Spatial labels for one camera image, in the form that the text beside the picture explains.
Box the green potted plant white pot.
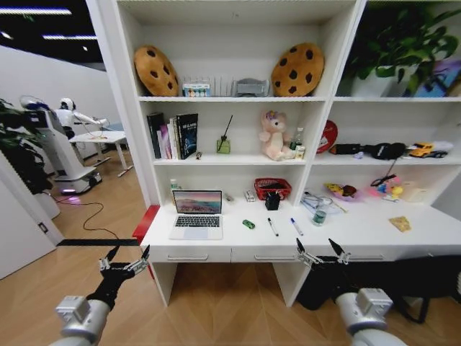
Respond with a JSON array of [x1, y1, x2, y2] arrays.
[[340, 0, 461, 98]]

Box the black book with picture cover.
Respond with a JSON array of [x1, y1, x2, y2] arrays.
[[176, 112, 200, 161]]

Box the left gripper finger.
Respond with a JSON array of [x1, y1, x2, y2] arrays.
[[126, 244, 151, 275], [99, 246, 120, 272]]

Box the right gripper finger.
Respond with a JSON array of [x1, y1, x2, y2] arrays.
[[328, 238, 352, 267], [295, 237, 319, 269]]

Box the white shelf desk unit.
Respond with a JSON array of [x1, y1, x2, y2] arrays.
[[86, 0, 461, 308]]

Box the purple blue box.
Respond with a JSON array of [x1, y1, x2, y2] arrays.
[[413, 59, 461, 98]]

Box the black stick tool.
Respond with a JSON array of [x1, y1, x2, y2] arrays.
[[370, 158, 399, 187]]

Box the red side cabinet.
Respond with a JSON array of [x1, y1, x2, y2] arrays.
[[132, 205, 161, 280]]

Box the clear bottle green label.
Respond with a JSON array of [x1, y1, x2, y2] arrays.
[[169, 178, 183, 207]]

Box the red mesh basket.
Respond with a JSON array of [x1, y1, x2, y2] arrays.
[[254, 177, 292, 201]]

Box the green reed diffuser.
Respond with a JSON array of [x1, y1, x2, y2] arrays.
[[216, 115, 234, 154]]

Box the silver laptop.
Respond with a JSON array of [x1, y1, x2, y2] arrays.
[[169, 189, 225, 241]]

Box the black pen holder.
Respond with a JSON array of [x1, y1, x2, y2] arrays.
[[264, 190, 282, 212]]

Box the black pouch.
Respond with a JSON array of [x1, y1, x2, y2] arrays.
[[362, 142, 408, 161]]

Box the colourful toy pile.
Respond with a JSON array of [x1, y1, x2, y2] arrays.
[[370, 174, 403, 203]]

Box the dark leafy plant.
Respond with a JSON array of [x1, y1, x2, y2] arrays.
[[0, 98, 55, 196]]

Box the grey letter tray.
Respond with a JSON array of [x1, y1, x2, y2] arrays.
[[231, 78, 271, 97]]

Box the black office chair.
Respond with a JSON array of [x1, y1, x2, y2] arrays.
[[295, 253, 461, 324]]

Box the black rectangular box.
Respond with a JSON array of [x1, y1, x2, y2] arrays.
[[328, 143, 365, 156]]

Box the white books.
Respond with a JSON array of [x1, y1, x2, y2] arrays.
[[168, 116, 180, 160]]

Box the yellow snack packet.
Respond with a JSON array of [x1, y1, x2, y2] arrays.
[[388, 215, 413, 233]]

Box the yellow toy truck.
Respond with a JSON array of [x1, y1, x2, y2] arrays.
[[408, 142, 449, 159]]

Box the pink plush toy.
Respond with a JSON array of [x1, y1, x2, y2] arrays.
[[258, 110, 295, 162]]

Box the red round tin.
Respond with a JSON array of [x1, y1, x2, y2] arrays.
[[315, 119, 339, 154]]

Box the clear drinking glass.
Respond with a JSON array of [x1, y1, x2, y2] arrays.
[[311, 208, 328, 228]]

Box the black floor cable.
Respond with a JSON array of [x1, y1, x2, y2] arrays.
[[53, 201, 124, 241]]

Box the white background table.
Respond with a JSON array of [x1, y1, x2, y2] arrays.
[[69, 130, 135, 178]]

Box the white file rack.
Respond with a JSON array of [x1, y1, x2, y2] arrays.
[[213, 73, 235, 97]]

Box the thick black book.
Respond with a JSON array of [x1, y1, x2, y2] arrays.
[[146, 112, 166, 160]]

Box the long ceiling light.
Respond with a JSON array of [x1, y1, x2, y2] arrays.
[[42, 33, 99, 41], [0, 7, 73, 17]]

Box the white wheeled service robot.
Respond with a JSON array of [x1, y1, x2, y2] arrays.
[[19, 94, 103, 196]]

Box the brown cookie pillow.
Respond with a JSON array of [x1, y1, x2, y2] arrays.
[[133, 45, 180, 97], [270, 43, 326, 97]]

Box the pink book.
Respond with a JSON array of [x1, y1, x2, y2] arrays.
[[158, 124, 173, 160]]

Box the white low cabinet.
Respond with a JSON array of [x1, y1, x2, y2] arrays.
[[0, 150, 65, 280]]

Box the white humanoid robot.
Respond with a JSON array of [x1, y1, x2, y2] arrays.
[[55, 97, 109, 140]]

